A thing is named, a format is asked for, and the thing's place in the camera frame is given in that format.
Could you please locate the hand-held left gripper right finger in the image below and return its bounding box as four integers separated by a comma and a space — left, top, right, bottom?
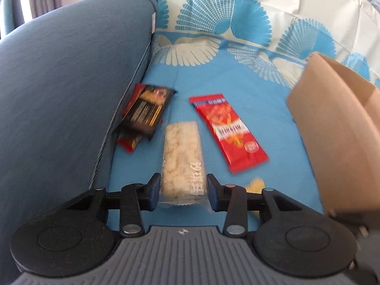
206, 174, 323, 238

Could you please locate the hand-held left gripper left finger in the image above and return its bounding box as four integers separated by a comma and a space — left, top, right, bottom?
58, 173, 161, 238

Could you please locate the yellow-topped clear snack bag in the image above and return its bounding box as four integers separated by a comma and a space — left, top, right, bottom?
244, 178, 266, 193

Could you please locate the clear rice cracker packet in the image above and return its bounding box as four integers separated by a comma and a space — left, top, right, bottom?
157, 121, 212, 211

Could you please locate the small red-ended candy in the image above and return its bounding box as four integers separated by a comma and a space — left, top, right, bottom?
117, 132, 143, 154

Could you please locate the long red snack packet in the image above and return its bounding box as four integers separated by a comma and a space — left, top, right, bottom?
189, 93, 270, 175

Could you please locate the dark brown snack packet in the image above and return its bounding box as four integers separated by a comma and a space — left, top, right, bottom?
114, 85, 176, 140

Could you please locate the brown cardboard box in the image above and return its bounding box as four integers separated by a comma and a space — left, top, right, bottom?
286, 51, 380, 238

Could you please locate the blue fan-print bed sheet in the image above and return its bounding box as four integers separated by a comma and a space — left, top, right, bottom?
101, 0, 380, 238

